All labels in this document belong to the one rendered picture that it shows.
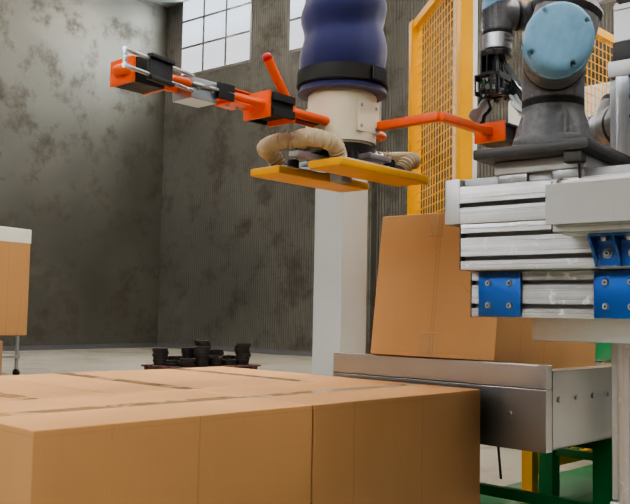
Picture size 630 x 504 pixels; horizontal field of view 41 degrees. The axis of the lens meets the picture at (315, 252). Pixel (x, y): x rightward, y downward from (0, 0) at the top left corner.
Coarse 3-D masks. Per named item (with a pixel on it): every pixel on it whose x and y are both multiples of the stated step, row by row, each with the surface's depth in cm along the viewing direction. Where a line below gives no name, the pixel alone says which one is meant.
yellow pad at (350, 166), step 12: (348, 156) 196; (312, 168) 192; (324, 168) 192; (336, 168) 191; (348, 168) 191; (360, 168) 192; (372, 168) 195; (384, 168) 198; (396, 168) 204; (372, 180) 208; (384, 180) 207; (396, 180) 207; (408, 180) 207; (420, 180) 209
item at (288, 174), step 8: (288, 160) 209; (296, 160) 209; (256, 168) 205; (264, 168) 202; (272, 168) 201; (280, 168) 200; (288, 168) 201; (296, 168) 204; (256, 176) 205; (264, 176) 205; (272, 176) 204; (280, 176) 204; (288, 176) 204; (296, 176) 204; (304, 176) 206; (312, 176) 208; (320, 176) 210; (328, 176) 212; (296, 184) 217; (304, 184) 217; (312, 184) 216; (320, 184) 216; (328, 184) 216; (336, 184) 216; (344, 184) 217; (352, 184) 219; (360, 184) 221; (368, 184) 224
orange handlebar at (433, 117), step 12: (120, 72) 160; (240, 96) 180; (252, 96) 184; (228, 108) 185; (240, 108) 187; (312, 120) 198; (324, 120) 200; (384, 120) 205; (396, 120) 202; (408, 120) 200; (420, 120) 197; (432, 120) 195; (444, 120) 195; (456, 120) 198; (468, 120) 202; (480, 132) 207; (492, 132) 210
